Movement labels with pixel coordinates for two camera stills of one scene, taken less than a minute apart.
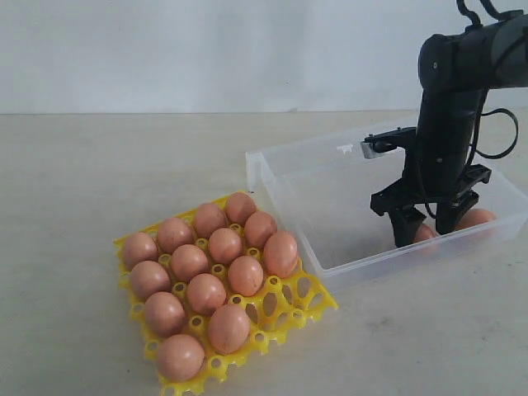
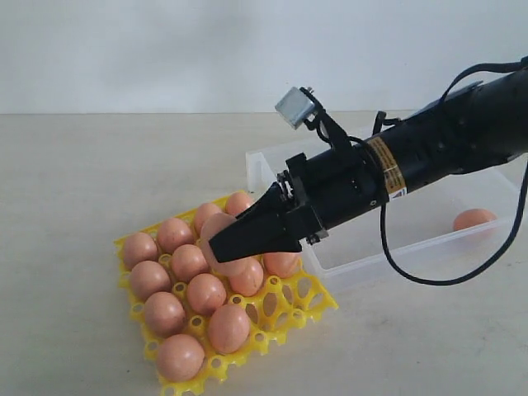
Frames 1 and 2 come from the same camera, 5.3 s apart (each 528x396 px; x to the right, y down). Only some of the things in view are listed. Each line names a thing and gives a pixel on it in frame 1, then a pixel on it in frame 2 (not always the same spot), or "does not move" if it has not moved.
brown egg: x=229 y=327 does not move
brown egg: x=280 y=253 does not move
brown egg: x=423 y=233 -> x=211 y=225
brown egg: x=245 y=276 does not move
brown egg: x=239 y=207 does not move
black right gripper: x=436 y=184 -> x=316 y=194
